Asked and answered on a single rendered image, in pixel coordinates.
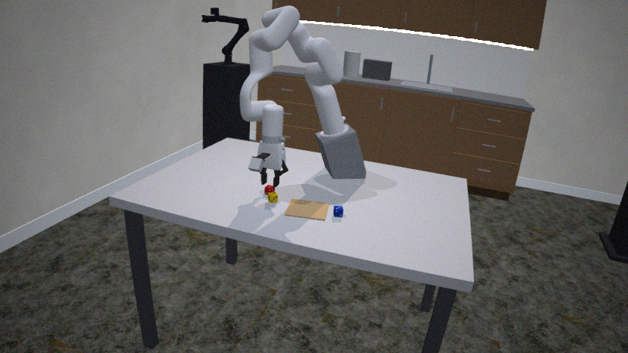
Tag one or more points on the tan flat mat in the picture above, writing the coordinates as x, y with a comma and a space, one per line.
307, 209

